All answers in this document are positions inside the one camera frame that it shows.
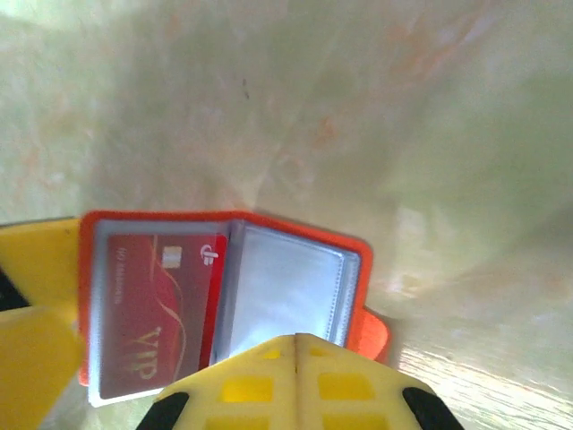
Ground red VIP card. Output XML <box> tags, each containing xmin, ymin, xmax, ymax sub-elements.
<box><xmin>98</xmin><ymin>232</ymin><xmax>229</xmax><ymax>400</ymax></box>

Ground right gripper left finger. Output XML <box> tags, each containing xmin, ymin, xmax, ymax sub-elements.
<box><xmin>136</xmin><ymin>333</ymin><xmax>299</xmax><ymax>430</ymax></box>

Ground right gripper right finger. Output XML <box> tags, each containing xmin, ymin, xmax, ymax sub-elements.
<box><xmin>297</xmin><ymin>333</ymin><xmax>465</xmax><ymax>430</ymax></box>

